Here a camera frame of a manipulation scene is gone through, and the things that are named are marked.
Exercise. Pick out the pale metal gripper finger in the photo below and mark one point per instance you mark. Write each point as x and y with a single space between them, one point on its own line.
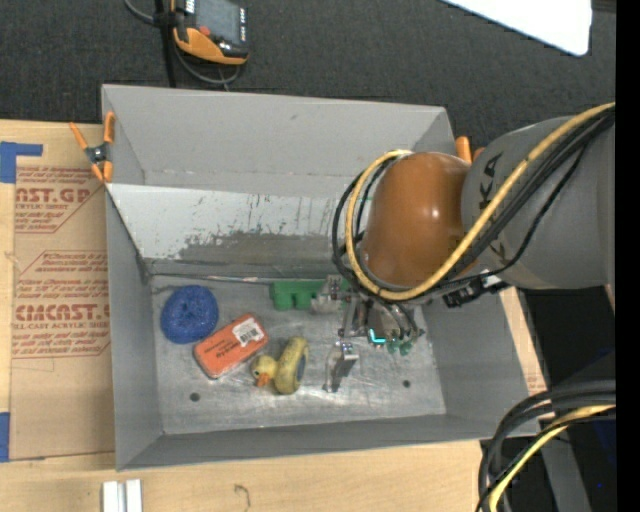
341 362
331 292

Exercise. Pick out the green toy block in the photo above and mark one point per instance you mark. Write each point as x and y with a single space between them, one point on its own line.
289 295

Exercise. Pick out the yellow toy duck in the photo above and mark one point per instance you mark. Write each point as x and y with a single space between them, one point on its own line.
287 367

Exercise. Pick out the orange wrapped sponge with barcode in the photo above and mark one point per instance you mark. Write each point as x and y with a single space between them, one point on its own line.
227 347

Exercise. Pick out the blue round sponge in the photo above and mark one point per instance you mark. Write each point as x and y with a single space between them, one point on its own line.
189 314

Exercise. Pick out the grey metal bin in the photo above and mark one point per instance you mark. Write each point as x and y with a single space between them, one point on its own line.
280 150

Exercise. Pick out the brown cardboard board, red print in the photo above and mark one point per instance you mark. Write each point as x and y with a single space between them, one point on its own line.
55 300

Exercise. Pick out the black cylinder on white bracket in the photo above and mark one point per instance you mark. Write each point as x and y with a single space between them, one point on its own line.
462 296

